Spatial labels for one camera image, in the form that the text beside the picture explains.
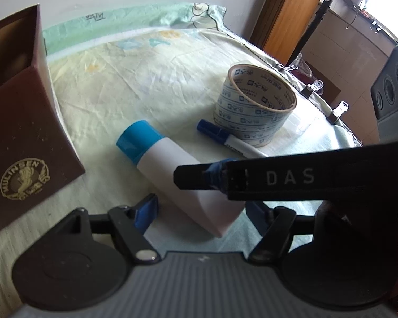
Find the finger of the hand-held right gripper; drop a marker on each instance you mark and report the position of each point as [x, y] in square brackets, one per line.
[217, 174]

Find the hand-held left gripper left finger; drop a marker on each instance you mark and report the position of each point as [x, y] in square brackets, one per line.
[146, 212]

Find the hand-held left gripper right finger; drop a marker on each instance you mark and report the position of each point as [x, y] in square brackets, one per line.
[256, 210]

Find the white tube with blue cap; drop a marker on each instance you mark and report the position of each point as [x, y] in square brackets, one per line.
[159, 152]

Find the printed packing tape roll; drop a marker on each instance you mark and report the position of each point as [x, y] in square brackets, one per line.
[252, 119]

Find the brown cardboard box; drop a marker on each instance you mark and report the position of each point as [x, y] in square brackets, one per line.
[30, 122]

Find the blue capped marker pen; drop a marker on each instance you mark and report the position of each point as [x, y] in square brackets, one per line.
[215, 132]

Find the metal binder clip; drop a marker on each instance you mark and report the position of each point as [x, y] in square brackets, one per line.
[338, 111]
[313, 87]
[288, 68]

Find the pale printed tablecloth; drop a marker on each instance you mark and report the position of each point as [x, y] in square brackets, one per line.
[119, 89]

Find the black stand pole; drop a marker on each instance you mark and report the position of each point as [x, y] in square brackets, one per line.
[313, 23]

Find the wooden door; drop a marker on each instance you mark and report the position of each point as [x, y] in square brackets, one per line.
[285, 13]

